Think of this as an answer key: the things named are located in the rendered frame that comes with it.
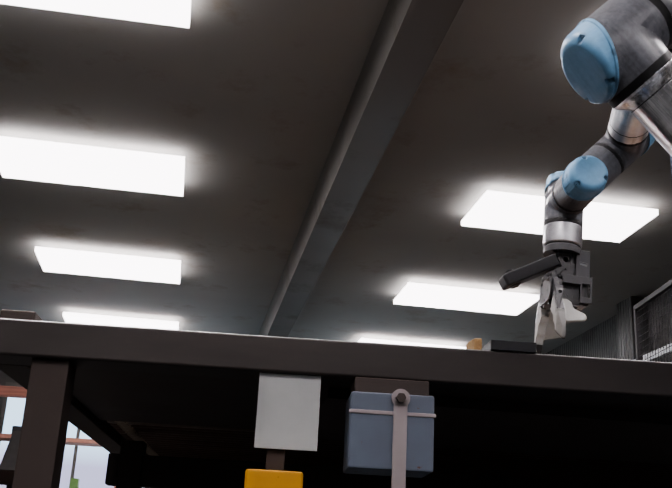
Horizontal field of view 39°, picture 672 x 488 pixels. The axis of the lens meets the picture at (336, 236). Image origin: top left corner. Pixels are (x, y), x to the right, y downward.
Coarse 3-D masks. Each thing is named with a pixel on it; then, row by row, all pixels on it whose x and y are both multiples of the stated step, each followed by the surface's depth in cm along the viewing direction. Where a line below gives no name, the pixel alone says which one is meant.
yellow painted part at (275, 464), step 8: (272, 456) 151; (280, 456) 151; (272, 464) 151; (280, 464) 151; (248, 472) 146; (256, 472) 147; (264, 472) 147; (272, 472) 147; (280, 472) 147; (288, 472) 147; (296, 472) 147; (248, 480) 146; (256, 480) 146; (264, 480) 146; (272, 480) 146; (280, 480) 146; (288, 480) 147; (296, 480) 147
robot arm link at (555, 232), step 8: (552, 224) 185; (560, 224) 184; (568, 224) 183; (576, 224) 184; (544, 232) 186; (552, 232) 184; (560, 232) 183; (568, 232) 183; (576, 232) 184; (544, 240) 185; (552, 240) 183; (560, 240) 183; (568, 240) 182; (576, 240) 183
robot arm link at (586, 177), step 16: (576, 160) 175; (592, 160) 175; (608, 160) 178; (576, 176) 174; (592, 176) 174; (608, 176) 178; (560, 192) 180; (576, 192) 175; (592, 192) 174; (576, 208) 181
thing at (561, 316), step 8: (552, 304) 178; (568, 304) 177; (552, 312) 177; (560, 312) 174; (568, 312) 175; (576, 312) 176; (560, 320) 173; (568, 320) 174; (576, 320) 174; (584, 320) 174; (560, 328) 173; (560, 336) 172
